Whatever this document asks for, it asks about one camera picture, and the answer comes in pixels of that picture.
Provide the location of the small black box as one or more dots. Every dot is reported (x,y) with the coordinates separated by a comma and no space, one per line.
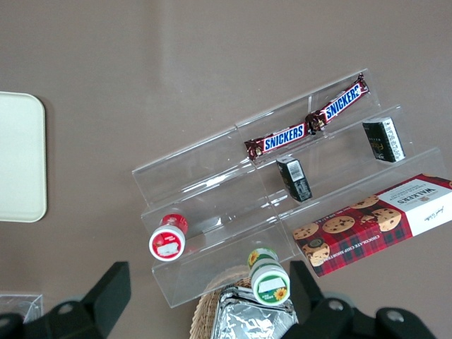
(383,139)
(295,180)

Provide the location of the red tartan cookie box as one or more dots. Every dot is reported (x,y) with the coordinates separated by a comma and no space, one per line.
(370,229)

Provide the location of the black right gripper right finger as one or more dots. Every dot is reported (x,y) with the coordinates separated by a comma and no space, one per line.
(328,318)

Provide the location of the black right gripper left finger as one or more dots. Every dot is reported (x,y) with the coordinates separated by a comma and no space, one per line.
(70,321)

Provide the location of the green lid yogurt cup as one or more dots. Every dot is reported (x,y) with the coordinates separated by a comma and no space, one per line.
(270,282)

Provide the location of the aluminium foil container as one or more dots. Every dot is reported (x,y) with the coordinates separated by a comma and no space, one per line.
(247,318)

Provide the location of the cream rectangular tray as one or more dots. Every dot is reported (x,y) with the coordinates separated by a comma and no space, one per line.
(21,159)

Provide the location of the Snickers chocolate bar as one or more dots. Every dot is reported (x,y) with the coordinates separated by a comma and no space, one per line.
(282,136)
(342,102)

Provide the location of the oval tan wicker basket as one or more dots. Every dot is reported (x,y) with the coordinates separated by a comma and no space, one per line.
(205,310)

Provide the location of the clear acrylic bottle rack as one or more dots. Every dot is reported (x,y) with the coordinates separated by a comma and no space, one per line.
(21,307)

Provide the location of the clear acrylic stepped stand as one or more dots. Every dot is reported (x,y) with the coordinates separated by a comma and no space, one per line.
(335,169)
(212,183)

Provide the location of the red lid yogurt cup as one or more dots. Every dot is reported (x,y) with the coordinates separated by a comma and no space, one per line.
(167,243)

